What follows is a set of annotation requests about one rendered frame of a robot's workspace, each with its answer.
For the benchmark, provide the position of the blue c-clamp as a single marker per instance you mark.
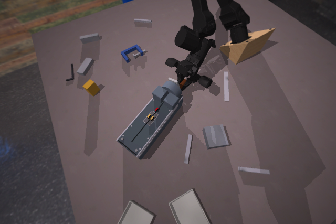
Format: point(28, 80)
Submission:
point(131, 49)

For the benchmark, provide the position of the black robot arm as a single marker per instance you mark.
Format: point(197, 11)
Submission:
point(204, 25)

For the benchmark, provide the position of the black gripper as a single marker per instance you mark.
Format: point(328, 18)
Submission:
point(203, 80)

